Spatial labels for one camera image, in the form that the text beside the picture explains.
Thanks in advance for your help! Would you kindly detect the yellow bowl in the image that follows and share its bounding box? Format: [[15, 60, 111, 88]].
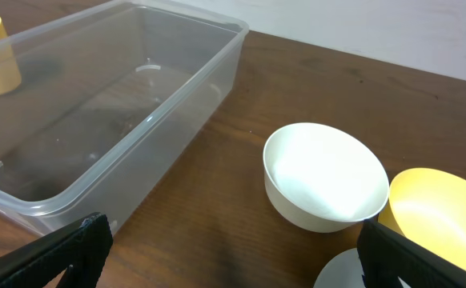
[[378, 168, 466, 270]]

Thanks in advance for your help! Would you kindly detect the white bowl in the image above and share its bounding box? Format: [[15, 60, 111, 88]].
[[263, 122, 389, 233]]

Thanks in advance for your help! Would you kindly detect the clear plastic container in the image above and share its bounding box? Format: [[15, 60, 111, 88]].
[[0, 1, 249, 235]]

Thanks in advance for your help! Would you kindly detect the grey bowl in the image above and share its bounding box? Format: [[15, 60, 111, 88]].
[[312, 247, 412, 288]]

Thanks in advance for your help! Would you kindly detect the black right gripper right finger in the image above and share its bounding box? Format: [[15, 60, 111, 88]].
[[357, 219, 466, 288]]

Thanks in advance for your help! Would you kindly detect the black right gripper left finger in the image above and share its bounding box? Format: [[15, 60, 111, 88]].
[[0, 212, 113, 288]]

